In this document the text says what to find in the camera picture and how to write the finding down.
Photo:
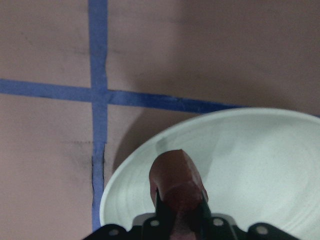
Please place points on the light green plate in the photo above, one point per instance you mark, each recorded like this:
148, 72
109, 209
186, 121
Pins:
256, 164

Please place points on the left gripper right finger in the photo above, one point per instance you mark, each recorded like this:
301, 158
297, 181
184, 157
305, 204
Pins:
218, 226

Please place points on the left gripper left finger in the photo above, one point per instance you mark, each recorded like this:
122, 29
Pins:
156, 226

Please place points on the brown steamed bun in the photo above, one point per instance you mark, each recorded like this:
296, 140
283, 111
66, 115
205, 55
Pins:
174, 178

